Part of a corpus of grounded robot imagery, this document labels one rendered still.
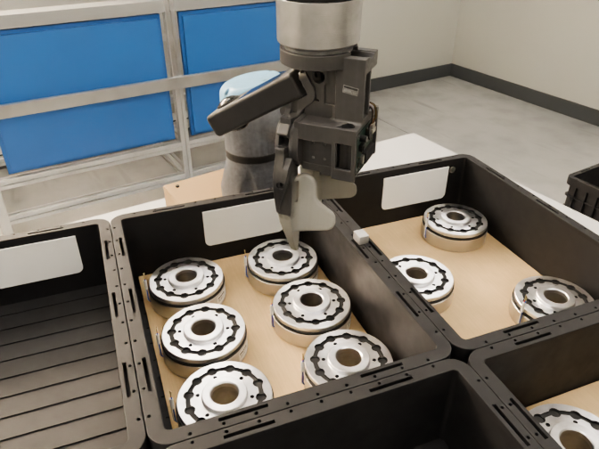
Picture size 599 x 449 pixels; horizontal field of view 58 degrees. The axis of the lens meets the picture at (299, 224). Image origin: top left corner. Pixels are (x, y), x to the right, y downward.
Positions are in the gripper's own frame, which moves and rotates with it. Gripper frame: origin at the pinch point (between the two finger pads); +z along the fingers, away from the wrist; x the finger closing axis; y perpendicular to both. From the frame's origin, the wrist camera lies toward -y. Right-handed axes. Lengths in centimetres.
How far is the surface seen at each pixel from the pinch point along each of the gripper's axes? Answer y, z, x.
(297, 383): 3.0, 16.6, -7.9
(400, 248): 6.9, 17.6, 24.4
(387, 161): -10, 33, 82
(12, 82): -162, 34, 96
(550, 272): 28.9, 16.2, 25.1
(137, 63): -134, 35, 136
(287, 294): -3.4, 14.1, 3.4
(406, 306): 13.2, 6.8, -1.1
